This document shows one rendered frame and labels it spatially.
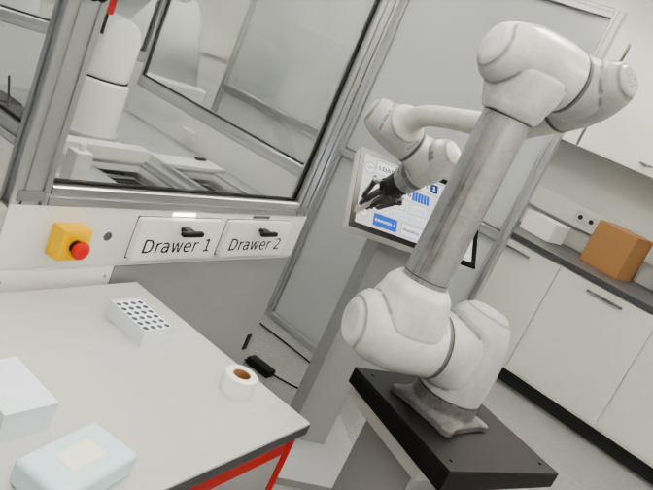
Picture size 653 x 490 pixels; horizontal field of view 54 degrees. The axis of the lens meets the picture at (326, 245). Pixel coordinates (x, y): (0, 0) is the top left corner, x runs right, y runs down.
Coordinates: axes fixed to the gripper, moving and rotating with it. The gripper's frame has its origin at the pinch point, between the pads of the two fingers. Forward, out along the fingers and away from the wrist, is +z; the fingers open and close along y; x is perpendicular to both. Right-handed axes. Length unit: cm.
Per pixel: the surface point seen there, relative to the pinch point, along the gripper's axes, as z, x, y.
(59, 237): -18, 72, 68
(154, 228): -9, 54, 52
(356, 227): 10.4, 0.8, -5.7
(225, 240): 3.6, 37.6, 32.6
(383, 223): 8.3, -6.5, -13.5
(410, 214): 6.3, -15.7, -21.2
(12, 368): -39, 103, 62
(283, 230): 10.3, 19.2, 16.8
